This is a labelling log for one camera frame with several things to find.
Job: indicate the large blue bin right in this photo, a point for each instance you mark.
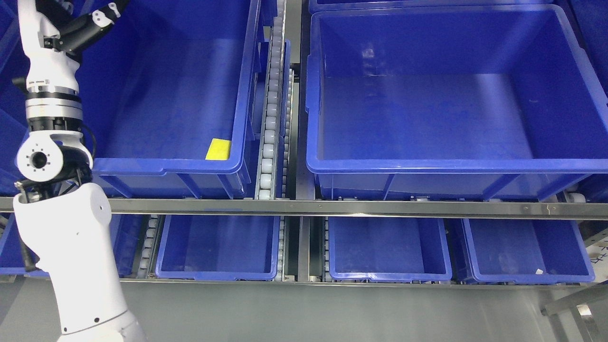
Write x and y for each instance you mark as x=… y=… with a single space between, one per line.
x=495 y=101

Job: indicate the small blue bin lower middle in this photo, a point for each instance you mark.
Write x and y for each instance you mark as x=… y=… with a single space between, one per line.
x=387 y=249

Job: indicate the large blue bin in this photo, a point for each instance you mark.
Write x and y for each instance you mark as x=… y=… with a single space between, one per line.
x=171 y=76
x=495 y=101

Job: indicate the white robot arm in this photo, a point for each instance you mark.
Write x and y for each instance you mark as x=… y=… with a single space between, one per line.
x=63 y=220

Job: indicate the large blue bin left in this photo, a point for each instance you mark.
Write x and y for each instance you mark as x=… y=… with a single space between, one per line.
x=171 y=76

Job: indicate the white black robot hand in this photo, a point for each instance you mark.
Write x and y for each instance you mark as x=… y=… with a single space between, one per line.
x=54 y=40

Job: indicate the white roller conveyor track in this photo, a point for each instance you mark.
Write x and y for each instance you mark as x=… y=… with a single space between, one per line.
x=269 y=174

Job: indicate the small blue bin lower right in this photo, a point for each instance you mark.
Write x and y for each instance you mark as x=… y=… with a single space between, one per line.
x=518 y=251

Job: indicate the yellow foam block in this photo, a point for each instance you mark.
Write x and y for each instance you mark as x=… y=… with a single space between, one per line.
x=219 y=150

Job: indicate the small blue bin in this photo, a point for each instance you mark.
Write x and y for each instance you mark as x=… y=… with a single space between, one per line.
x=219 y=248
x=387 y=249
x=518 y=251

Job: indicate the small blue bin lower left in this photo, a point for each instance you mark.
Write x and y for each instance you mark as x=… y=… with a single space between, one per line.
x=219 y=248

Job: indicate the metal shelf rack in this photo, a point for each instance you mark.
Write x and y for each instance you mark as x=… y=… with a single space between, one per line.
x=415 y=206

